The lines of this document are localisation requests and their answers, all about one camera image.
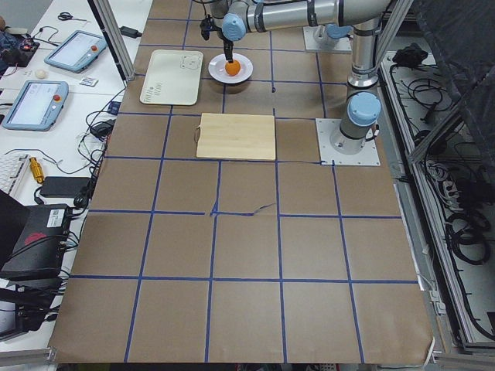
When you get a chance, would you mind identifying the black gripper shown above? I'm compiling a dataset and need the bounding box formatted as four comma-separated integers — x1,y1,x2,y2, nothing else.
223,38,234,63

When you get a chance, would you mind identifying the orange fruit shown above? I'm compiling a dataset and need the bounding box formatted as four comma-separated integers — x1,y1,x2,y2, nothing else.
224,60,241,77

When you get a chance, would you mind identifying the white round plate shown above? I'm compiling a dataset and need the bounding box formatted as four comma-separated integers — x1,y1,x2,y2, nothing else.
208,53,254,84

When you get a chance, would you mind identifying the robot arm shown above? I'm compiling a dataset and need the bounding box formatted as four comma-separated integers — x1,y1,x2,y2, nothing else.
200,0,412,108

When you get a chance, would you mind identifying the cream bear tray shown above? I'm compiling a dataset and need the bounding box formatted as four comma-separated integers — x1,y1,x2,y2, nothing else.
139,49,203,106

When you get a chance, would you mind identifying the wooden cutting board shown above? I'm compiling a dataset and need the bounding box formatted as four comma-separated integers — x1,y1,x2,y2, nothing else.
196,113,276,161

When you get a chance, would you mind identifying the upper teach pendant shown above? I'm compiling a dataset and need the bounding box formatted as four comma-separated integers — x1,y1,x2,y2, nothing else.
44,30,107,73

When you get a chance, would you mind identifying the teach pendant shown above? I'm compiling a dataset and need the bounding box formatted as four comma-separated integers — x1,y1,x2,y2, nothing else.
2,80,69,131
44,30,107,73

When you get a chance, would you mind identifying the lower teach pendant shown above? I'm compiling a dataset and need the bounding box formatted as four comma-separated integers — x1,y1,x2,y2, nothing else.
2,80,69,131

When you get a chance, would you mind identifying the black power adapter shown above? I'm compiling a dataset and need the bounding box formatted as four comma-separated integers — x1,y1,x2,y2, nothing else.
34,176,92,208

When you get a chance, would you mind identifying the yellow metal tool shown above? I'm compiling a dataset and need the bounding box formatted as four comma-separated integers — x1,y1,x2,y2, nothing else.
29,157,45,184

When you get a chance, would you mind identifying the white keyboard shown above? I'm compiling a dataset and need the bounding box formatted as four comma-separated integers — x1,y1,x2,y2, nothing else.
0,154,29,197

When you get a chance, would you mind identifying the white power strip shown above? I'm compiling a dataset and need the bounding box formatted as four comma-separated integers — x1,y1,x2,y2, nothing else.
437,170,462,212

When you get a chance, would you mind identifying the black electronics box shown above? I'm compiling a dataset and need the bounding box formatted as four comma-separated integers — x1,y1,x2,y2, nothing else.
1,192,73,281

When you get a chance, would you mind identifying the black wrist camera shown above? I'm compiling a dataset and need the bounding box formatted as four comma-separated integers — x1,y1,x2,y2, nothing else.
200,15,212,41

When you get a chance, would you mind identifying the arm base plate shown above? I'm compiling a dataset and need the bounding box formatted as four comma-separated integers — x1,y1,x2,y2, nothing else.
316,118,381,166
303,24,353,54

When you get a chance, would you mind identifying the aluminium frame post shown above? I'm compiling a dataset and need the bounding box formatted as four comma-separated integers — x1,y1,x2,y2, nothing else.
87,0,135,82

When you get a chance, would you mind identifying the black cable bundle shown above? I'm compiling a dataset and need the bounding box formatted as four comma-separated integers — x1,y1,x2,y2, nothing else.
386,42,495,341

